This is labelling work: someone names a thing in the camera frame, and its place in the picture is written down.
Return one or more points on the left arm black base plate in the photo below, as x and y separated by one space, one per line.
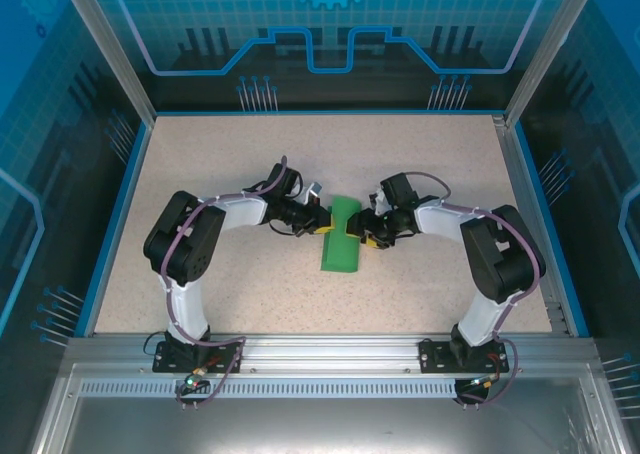
165 361

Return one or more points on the blue table edge trim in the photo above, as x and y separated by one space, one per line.
537 189
126 199

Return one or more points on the aluminium mounting rail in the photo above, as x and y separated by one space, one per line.
325 354

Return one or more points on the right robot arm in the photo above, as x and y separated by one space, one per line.
500 259

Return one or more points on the aluminium side rail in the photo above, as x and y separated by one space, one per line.
520 184

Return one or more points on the aluminium tray frame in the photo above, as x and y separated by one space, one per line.
320 424

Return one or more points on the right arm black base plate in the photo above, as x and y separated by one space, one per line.
435 359

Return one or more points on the green square paper sheet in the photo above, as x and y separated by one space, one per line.
342 246

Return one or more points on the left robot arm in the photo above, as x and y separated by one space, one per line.
185 244

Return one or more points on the aluminium frame post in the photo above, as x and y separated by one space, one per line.
107 49
550 49

